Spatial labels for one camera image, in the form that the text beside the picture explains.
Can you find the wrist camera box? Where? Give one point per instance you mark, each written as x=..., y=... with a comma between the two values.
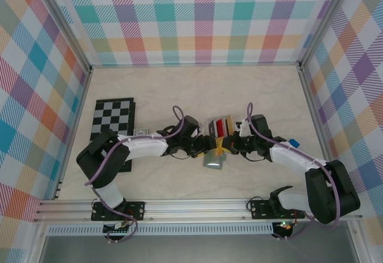
x=260, y=125
x=190, y=125

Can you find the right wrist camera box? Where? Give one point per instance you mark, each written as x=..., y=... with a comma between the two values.
x=260, y=125

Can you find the aluminium left side rail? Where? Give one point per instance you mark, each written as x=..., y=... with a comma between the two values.
x=74, y=131

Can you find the stacked grey cards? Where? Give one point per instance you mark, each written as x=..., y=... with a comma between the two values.
x=212, y=129

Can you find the aluminium right corner post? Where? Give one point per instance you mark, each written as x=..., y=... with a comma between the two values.
x=326, y=20

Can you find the gold card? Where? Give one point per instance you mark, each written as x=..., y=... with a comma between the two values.
x=230, y=125

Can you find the small blue object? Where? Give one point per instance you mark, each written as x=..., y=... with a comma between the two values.
x=294, y=143

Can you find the aluminium right side rail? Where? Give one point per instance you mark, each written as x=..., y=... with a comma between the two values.
x=311, y=104

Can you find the red card with black stripe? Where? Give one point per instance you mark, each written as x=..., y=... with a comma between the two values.
x=220, y=127

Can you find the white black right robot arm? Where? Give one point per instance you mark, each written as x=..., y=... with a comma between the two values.
x=293, y=158

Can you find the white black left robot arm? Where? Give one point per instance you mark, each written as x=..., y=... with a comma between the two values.
x=143, y=148

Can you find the aluminium back rail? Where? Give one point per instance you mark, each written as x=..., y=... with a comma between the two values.
x=194, y=65

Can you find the aluminium left corner post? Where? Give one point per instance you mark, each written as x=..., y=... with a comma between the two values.
x=64, y=24

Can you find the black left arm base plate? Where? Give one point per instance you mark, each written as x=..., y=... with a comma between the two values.
x=136, y=210

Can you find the green card holder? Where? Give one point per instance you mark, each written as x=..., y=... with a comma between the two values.
x=214, y=163

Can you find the small grey rectangular object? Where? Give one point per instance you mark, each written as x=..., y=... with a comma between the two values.
x=141, y=131

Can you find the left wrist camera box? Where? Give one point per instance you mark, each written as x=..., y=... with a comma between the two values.
x=190, y=125

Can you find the black grey chessboard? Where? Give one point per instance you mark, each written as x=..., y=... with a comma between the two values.
x=110, y=116

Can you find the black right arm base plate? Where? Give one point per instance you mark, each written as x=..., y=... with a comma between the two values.
x=260, y=209

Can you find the aluminium corner post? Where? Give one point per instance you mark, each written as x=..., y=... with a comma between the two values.
x=64, y=24
x=326, y=20

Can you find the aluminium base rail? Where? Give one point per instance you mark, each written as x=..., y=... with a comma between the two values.
x=194, y=210

